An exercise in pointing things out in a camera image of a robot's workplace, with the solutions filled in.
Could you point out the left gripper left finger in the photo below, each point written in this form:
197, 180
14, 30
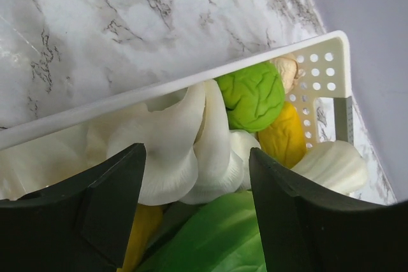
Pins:
82, 223

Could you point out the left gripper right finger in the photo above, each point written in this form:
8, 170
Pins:
318, 221

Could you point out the white perforated plastic basket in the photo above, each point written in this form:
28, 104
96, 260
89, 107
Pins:
49, 150

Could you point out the white mushroom toy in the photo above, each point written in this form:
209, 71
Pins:
192, 154

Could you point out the green bok choy toy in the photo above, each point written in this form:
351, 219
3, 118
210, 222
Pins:
224, 235

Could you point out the light green cabbage toy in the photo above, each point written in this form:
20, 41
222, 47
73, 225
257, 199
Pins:
253, 96

